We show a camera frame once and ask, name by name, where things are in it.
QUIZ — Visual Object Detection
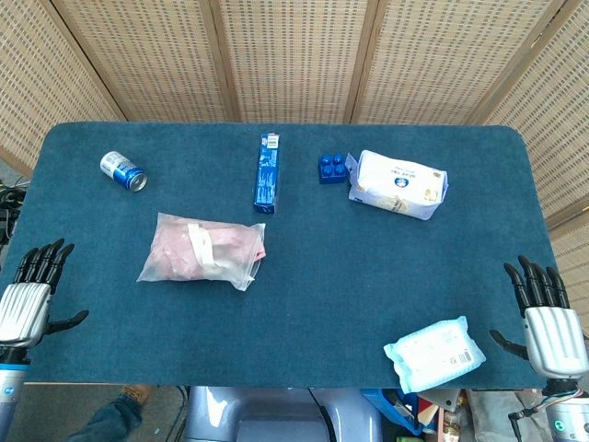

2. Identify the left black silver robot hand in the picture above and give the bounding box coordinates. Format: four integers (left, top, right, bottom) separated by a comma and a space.
0, 238, 90, 349

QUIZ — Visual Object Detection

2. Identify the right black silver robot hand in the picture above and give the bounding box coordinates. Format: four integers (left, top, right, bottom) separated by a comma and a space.
489, 255, 589, 381

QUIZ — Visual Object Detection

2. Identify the translucent white zip bag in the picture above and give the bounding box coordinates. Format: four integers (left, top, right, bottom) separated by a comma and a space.
136, 212, 267, 292

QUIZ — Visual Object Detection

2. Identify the light blue wet wipes pack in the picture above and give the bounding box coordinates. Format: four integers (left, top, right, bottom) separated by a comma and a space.
383, 315, 487, 395

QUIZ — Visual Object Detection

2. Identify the brown boot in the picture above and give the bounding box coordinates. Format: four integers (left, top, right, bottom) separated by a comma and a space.
118, 384, 156, 409

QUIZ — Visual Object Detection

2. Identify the blue jeans leg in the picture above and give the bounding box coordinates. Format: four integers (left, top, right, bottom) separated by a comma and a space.
64, 395, 144, 442

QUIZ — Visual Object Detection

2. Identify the blue white drink can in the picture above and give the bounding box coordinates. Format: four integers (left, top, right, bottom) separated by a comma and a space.
99, 150, 148, 193

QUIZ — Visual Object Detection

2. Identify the blue plastic bin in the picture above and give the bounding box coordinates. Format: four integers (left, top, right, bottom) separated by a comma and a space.
361, 389, 424, 436

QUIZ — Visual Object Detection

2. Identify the white food package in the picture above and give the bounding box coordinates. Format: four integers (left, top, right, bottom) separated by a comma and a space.
345, 149, 449, 221

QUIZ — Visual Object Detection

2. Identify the wicker folding screen panel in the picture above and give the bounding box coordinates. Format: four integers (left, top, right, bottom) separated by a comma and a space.
209, 0, 381, 124
468, 0, 589, 340
0, 0, 125, 179
40, 0, 240, 123
344, 0, 567, 125

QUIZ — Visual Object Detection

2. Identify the dark blue table mat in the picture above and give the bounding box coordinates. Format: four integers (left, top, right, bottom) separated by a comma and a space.
0, 121, 584, 390

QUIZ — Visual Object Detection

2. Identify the grey-blue robot torso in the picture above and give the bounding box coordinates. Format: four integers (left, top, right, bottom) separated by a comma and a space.
183, 385, 383, 442

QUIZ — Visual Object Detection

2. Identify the blue toy building block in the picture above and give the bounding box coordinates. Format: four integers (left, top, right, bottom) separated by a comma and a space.
317, 151, 349, 185

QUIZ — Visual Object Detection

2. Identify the long blue toothpaste box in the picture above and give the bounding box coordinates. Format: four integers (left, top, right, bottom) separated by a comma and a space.
251, 133, 282, 215

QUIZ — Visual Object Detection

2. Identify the black cable bundle on floor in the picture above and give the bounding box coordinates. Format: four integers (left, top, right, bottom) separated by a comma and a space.
0, 177, 27, 245

